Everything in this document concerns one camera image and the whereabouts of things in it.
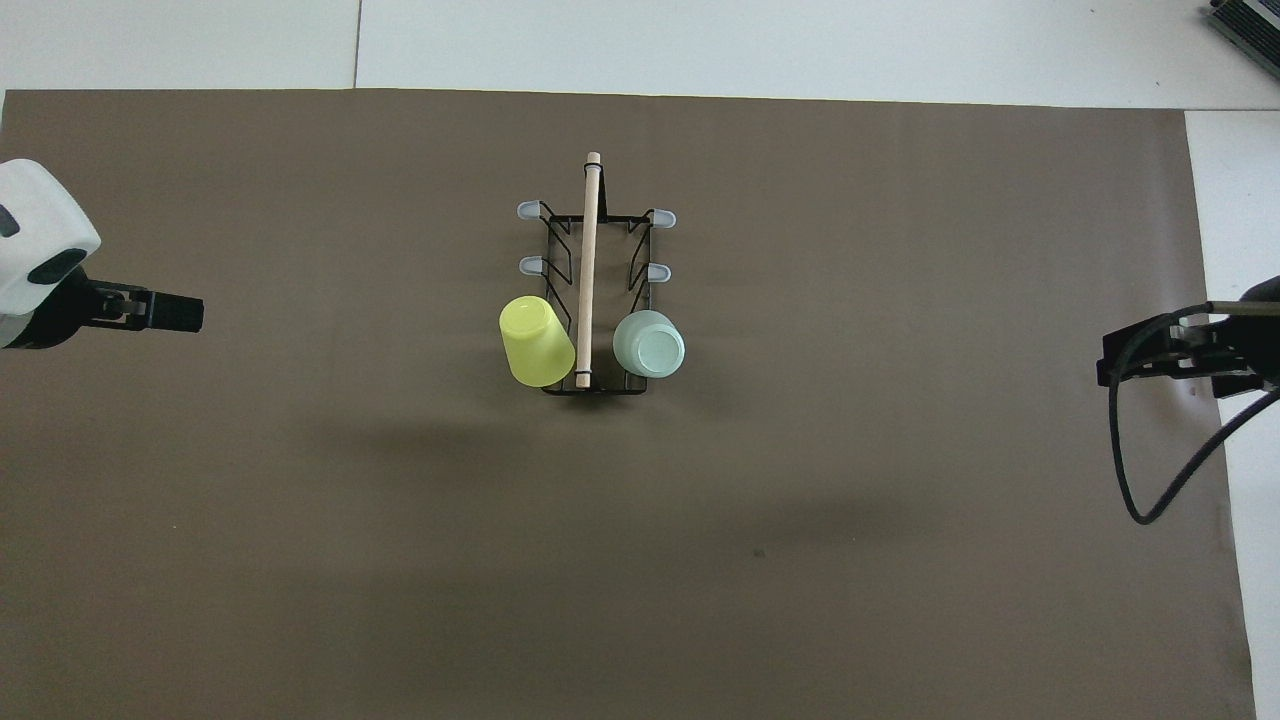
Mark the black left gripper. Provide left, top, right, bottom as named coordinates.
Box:
left=10, top=270, right=205, bottom=348

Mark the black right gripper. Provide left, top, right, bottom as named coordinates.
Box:
left=1100, top=277, right=1280, bottom=399

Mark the yellow plastic cup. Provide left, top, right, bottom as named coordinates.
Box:
left=499, top=295, right=577, bottom=388

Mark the light green plastic cup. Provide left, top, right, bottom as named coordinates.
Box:
left=612, top=310, right=687, bottom=379

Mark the brown table mat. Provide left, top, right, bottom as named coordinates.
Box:
left=0, top=88, right=1256, bottom=720

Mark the grey ribbed device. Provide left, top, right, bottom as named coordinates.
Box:
left=1205, top=0, right=1280, bottom=53

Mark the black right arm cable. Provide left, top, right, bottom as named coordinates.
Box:
left=1108, top=300, right=1280, bottom=526

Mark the black wire cup rack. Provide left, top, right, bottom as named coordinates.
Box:
left=515, top=152, right=678, bottom=397

